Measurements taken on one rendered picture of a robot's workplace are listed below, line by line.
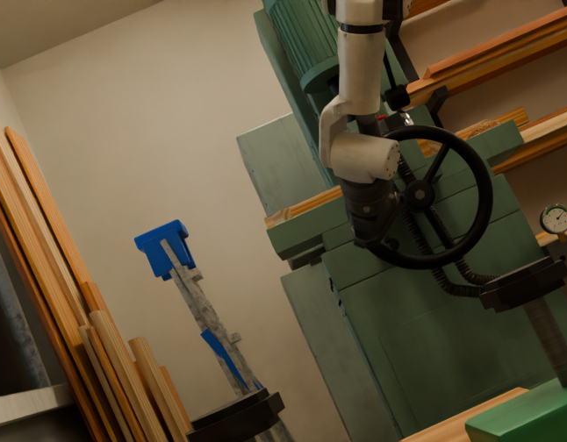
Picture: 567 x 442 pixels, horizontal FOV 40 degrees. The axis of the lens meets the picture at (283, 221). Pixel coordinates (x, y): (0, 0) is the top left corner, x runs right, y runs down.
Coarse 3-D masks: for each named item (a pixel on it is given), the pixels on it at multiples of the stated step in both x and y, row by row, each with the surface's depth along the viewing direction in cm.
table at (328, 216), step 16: (496, 128) 173; (512, 128) 172; (480, 144) 172; (496, 144) 172; (512, 144) 172; (432, 160) 173; (448, 160) 172; (464, 160) 172; (496, 160) 183; (416, 176) 163; (448, 176) 172; (400, 192) 163; (320, 208) 173; (336, 208) 173; (288, 224) 173; (304, 224) 173; (320, 224) 173; (336, 224) 172; (272, 240) 173; (288, 240) 173; (304, 240) 172; (320, 240) 185; (288, 256) 188
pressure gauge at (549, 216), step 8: (552, 208) 164; (560, 208) 163; (544, 216) 163; (552, 216) 163; (560, 216) 163; (544, 224) 163; (552, 224) 163; (560, 224) 163; (552, 232) 164; (560, 232) 163; (560, 240) 165
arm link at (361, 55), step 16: (336, 0) 117; (352, 0) 115; (368, 0) 114; (384, 0) 114; (336, 16) 118; (352, 16) 115; (368, 16) 115; (384, 16) 115; (352, 32) 116; (368, 32) 116; (384, 32) 118; (352, 48) 117; (368, 48) 117; (352, 64) 118; (368, 64) 118; (352, 80) 119; (368, 80) 119; (352, 96) 121; (368, 96) 120
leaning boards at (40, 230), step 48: (0, 144) 331; (0, 192) 290; (48, 192) 370; (48, 240) 327; (48, 288) 288; (96, 288) 335; (48, 336) 285; (96, 336) 280; (96, 384) 285; (144, 384) 340; (96, 432) 272; (144, 432) 281
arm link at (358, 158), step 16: (368, 128) 128; (336, 144) 126; (352, 144) 125; (368, 144) 124; (384, 144) 124; (336, 160) 127; (352, 160) 125; (368, 160) 124; (384, 160) 123; (352, 176) 128; (368, 176) 126; (384, 176) 124; (352, 192) 131; (368, 192) 130; (384, 192) 132
